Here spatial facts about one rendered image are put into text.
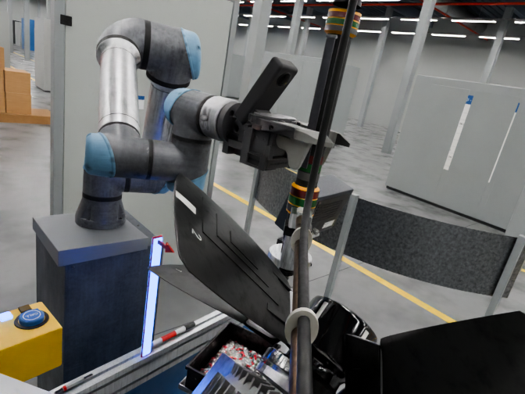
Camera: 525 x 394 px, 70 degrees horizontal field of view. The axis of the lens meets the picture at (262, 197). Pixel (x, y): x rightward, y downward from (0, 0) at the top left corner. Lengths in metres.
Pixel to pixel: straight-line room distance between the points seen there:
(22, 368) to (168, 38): 0.75
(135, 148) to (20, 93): 7.40
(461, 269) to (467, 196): 4.24
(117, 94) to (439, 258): 2.12
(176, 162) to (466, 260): 2.12
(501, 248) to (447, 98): 4.57
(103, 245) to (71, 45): 1.34
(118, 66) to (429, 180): 6.41
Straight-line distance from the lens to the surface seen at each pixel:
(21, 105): 8.08
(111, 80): 0.83
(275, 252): 0.59
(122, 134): 0.71
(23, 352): 0.81
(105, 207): 1.23
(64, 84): 2.26
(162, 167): 0.69
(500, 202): 6.63
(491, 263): 2.64
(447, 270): 2.56
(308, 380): 0.24
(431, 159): 6.94
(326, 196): 1.28
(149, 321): 0.99
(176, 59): 0.99
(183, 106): 0.69
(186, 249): 0.36
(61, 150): 2.30
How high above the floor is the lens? 1.57
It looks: 18 degrees down
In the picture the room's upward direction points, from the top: 11 degrees clockwise
